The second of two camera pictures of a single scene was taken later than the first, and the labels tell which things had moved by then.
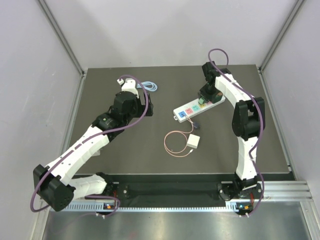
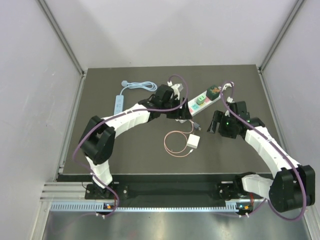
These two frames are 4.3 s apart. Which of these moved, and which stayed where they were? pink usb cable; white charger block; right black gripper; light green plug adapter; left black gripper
Moved: left black gripper; right black gripper
Stayed: light green plug adapter; pink usb cable; white charger block
